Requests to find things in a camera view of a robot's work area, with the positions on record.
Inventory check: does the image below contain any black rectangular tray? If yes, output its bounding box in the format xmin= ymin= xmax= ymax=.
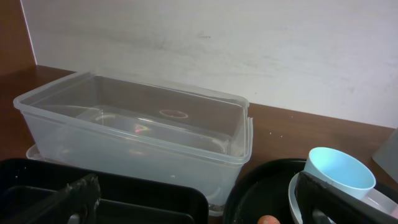
xmin=1 ymin=159 xmax=208 ymax=224

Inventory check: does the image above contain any grey dishwasher rack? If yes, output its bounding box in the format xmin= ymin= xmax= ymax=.
xmin=372 ymin=129 xmax=398 ymax=182

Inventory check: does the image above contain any light blue plastic cup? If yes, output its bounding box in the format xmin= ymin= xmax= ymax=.
xmin=304 ymin=147 xmax=376 ymax=200

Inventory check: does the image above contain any pale grey plate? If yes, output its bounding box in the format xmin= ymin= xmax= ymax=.
xmin=288 ymin=174 xmax=397 ymax=224

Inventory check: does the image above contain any clear plastic waste bin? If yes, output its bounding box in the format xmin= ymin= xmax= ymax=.
xmin=13 ymin=71 xmax=253 ymax=217

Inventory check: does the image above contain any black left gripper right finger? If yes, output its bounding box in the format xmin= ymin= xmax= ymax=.
xmin=294 ymin=172 xmax=397 ymax=224

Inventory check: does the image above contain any orange carrot piece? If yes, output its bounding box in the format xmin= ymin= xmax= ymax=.
xmin=257 ymin=215 xmax=280 ymax=224

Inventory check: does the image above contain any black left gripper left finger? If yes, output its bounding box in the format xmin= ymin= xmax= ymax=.
xmin=6 ymin=174 xmax=101 ymax=224

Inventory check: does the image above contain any round black serving tray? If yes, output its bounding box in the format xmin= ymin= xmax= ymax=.
xmin=222 ymin=158 xmax=398 ymax=224

